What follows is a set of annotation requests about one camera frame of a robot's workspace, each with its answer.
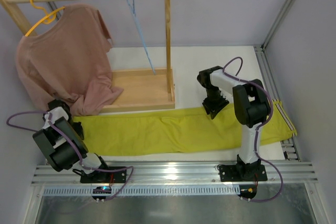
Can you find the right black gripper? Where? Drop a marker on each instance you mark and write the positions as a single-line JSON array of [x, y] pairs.
[[214, 103]]

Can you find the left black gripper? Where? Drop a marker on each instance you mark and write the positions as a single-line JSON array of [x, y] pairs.
[[77, 128]]

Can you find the yellow-green trousers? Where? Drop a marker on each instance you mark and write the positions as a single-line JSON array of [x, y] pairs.
[[171, 131]]

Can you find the light blue wire hanger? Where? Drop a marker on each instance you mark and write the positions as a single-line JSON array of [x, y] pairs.
[[131, 6]]

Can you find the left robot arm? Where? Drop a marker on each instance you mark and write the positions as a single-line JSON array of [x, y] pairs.
[[61, 141]]

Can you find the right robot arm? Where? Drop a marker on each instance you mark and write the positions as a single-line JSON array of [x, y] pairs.
[[251, 109]]

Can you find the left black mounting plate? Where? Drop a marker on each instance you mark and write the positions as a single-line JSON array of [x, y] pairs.
[[118, 175]]

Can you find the black mounting plate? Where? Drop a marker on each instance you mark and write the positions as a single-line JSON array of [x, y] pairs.
[[118, 175], [234, 173]]

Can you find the pink t-shirt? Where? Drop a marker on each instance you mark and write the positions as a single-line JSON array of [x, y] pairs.
[[69, 62]]

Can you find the wooden clothes rack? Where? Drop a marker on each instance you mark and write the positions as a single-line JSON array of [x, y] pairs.
[[145, 89]]

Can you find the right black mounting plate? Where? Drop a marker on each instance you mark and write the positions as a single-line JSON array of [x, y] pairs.
[[234, 173]]

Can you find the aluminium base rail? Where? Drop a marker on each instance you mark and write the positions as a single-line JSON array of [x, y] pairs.
[[174, 173]]

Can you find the slotted cable duct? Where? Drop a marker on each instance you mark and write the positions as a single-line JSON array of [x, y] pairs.
[[142, 190]]

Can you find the aluminium frame profile right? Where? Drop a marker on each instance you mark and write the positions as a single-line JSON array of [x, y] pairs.
[[276, 59]]

